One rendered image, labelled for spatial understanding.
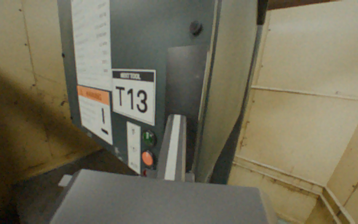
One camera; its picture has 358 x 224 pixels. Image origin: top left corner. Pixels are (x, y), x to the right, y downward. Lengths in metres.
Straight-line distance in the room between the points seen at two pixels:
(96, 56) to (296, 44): 1.17
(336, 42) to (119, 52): 1.22
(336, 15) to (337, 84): 0.42
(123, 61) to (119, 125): 0.11
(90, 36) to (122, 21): 0.11
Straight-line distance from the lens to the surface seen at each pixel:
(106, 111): 0.26
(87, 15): 0.32
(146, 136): 0.17
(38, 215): 1.47
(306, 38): 1.22
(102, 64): 0.25
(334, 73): 1.23
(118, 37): 0.22
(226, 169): 0.97
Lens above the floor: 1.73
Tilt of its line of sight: 15 degrees down
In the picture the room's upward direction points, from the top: 5 degrees clockwise
